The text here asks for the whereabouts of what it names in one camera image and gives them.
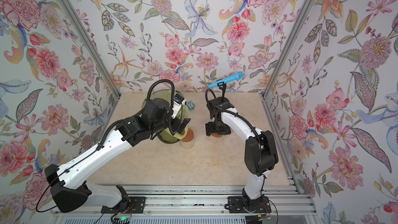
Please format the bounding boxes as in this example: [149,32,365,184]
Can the clear plastic rice jar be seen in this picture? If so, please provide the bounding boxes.
[209,133,224,144]

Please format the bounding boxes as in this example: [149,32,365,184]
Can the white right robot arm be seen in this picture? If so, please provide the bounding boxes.
[205,89,279,213]

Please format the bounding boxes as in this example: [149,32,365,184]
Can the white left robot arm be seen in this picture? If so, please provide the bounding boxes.
[45,79,190,213]

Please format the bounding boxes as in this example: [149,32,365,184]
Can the green plastic bin liner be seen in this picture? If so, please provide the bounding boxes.
[142,89,191,141]

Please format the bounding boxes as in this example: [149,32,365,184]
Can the closed jar brown lid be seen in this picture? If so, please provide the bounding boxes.
[180,128,195,149]

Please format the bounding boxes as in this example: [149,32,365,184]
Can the black mesh waste bin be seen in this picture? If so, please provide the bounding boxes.
[142,89,190,144]

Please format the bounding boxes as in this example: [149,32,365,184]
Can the small blue figurine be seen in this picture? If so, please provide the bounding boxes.
[186,101,195,111]

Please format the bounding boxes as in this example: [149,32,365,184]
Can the blue toy microphone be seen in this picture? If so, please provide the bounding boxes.
[208,72,244,89]

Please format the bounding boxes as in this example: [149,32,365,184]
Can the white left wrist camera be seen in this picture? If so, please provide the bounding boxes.
[172,93,186,119]

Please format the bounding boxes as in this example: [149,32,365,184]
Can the aluminium corner post left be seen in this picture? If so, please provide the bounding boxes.
[59,0,121,101]

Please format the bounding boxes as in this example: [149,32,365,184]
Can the aluminium corner post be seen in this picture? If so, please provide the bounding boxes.
[59,0,121,101]
[262,0,315,100]

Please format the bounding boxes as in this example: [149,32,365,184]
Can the aluminium corner post right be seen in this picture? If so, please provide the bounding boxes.
[262,0,315,100]

